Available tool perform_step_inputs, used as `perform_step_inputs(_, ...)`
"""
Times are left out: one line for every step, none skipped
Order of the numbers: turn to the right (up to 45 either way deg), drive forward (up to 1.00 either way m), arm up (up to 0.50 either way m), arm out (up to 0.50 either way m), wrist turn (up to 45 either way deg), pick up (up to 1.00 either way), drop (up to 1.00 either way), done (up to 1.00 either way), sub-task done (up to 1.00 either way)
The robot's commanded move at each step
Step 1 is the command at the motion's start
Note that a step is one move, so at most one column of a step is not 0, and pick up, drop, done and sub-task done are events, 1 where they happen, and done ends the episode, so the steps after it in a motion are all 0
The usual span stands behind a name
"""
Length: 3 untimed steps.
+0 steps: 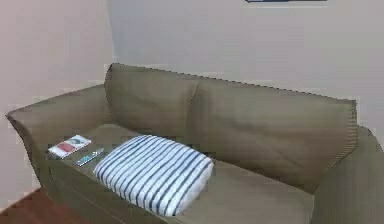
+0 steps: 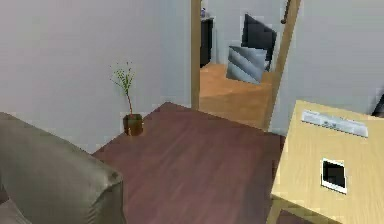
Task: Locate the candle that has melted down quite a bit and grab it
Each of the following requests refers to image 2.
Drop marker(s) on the green plant in brown pot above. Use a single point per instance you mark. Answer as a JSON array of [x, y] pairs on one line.
[[133, 125]]

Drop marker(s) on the grey striped cushion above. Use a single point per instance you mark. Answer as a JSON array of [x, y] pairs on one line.
[[246, 65]]

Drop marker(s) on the black cupboard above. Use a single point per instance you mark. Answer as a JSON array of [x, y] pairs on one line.
[[206, 41]]

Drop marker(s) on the black chair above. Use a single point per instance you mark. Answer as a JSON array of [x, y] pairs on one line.
[[258, 33]]

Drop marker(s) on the pale wooden table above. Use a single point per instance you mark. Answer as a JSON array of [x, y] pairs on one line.
[[310, 160]]

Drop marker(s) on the grey remote control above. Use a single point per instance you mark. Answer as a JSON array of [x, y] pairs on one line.
[[333, 123]]

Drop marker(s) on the white framed black square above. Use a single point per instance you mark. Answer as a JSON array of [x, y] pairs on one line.
[[333, 174]]

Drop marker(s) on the olive grey sofa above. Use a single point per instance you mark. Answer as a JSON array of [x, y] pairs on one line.
[[50, 173]]

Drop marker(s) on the black object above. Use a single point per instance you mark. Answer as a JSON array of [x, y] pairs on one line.
[[379, 107]]

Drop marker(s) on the tan wooden door frame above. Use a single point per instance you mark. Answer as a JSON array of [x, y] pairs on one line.
[[195, 53]]

